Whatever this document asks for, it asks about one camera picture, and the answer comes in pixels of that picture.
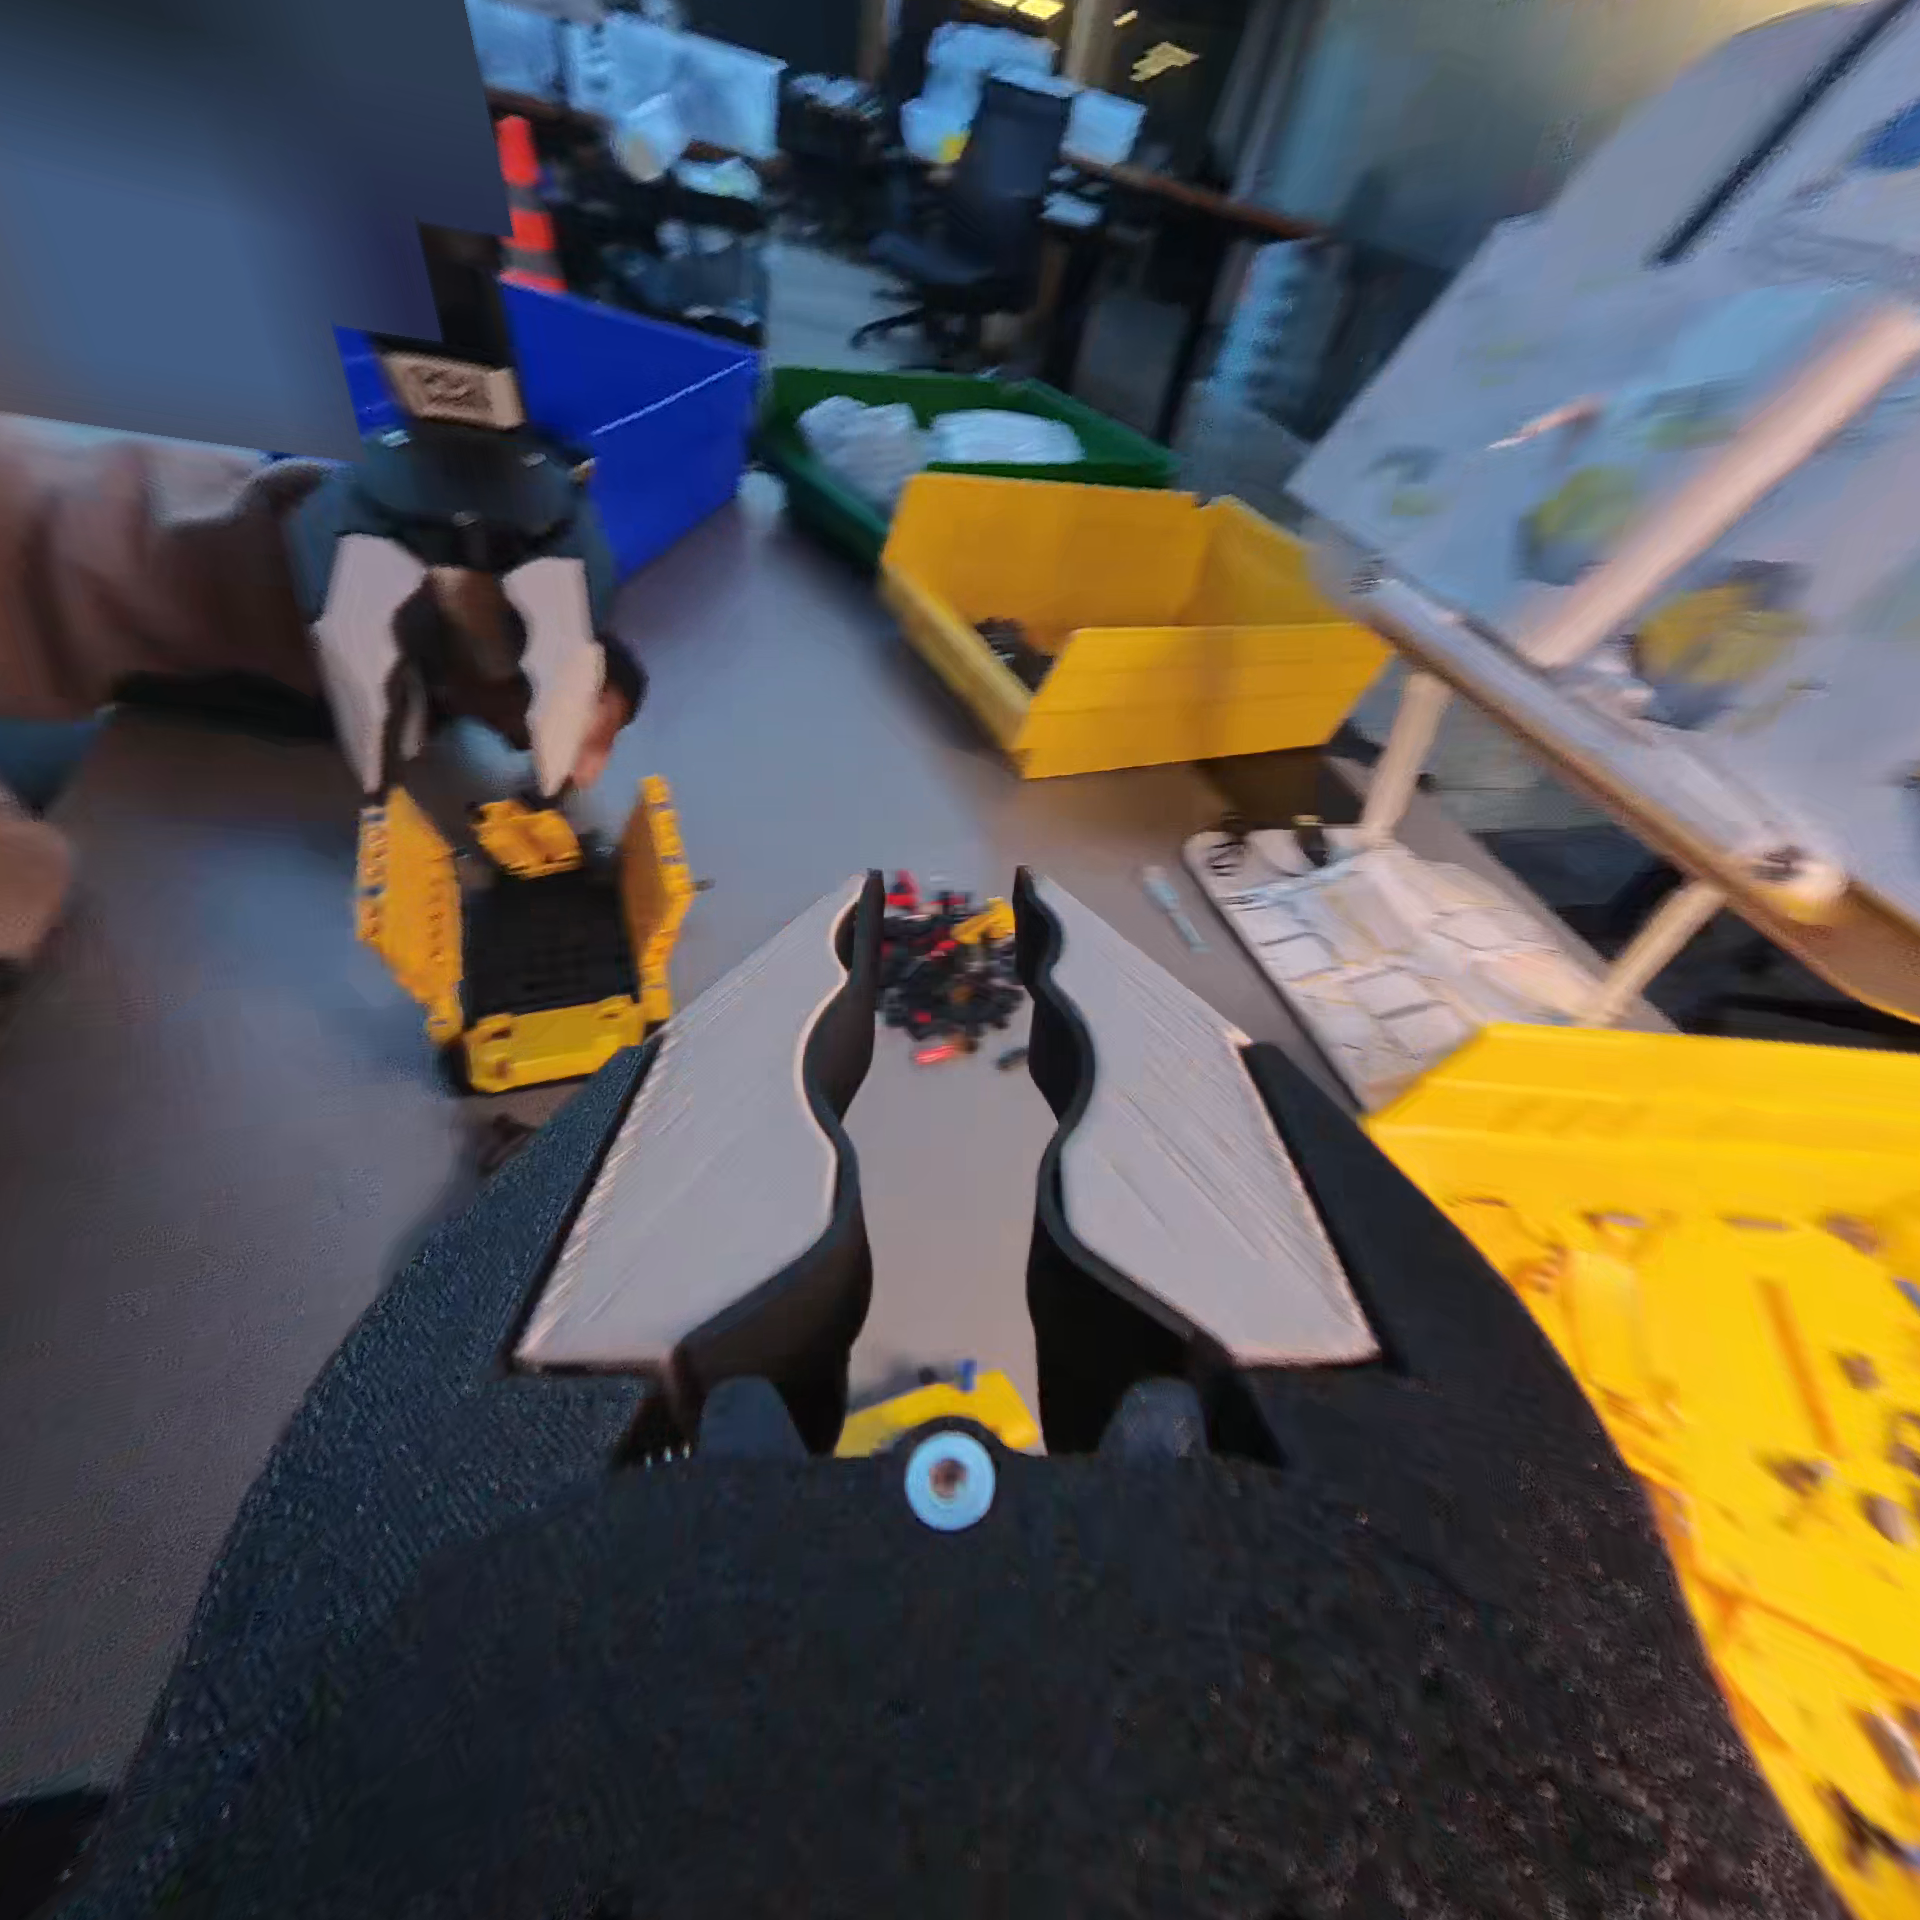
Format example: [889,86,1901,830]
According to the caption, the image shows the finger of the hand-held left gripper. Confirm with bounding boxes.
[503,555,612,800]
[311,538,434,800]

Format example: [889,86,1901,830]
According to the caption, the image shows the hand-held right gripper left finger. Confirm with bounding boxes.
[514,870,887,1374]

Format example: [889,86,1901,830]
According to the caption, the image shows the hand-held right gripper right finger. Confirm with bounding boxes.
[1012,867,1382,1368]

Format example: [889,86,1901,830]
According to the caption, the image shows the yellow toy robot model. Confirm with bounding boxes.
[353,778,699,1096]

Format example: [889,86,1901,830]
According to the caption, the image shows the pile of black red pins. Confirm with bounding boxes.
[873,870,1041,1070]

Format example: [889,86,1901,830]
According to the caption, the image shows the yellow plastic bin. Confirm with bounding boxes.
[878,470,1396,781]
[1364,1027,1920,1920]

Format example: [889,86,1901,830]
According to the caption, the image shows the assorted grey blue small parts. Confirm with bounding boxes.
[1476,1200,1920,1876]

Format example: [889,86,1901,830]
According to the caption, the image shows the person's left forearm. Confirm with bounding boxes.
[0,412,350,723]

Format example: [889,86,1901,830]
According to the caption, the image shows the grey desk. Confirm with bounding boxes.
[0,464,1683,1800]

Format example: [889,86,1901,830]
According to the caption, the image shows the person's left hand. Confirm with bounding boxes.
[397,570,649,802]

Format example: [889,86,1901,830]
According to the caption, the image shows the blue plastic bin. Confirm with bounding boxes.
[333,280,759,579]

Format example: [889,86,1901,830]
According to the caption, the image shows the orange traffic cone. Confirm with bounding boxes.
[495,116,569,295]

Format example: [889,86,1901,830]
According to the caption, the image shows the green plastic bin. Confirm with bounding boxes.
[757,368,1180,570]

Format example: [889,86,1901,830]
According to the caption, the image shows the yellow straight beam piece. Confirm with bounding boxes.
[833,1365,1044,1460]

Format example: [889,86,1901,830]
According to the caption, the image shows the white sticker sheet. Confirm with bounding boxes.
[1223,855,1596,1107]

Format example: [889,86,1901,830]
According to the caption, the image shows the clear bubble wrap bundle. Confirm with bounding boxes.
[795,392,934,508]
[931,407,1086,470]

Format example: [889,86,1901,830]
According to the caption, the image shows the black office chair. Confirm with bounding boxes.
[853,71,1077,356]

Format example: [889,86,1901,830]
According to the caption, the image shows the wooden top table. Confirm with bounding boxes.
[1049,150,1329,444]

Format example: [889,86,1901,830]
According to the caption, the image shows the white building instruction booklet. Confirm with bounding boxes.
[1289,0,1920,933]

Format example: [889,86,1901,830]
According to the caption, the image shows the black USB cable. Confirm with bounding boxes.
[1212,814,1334,879]

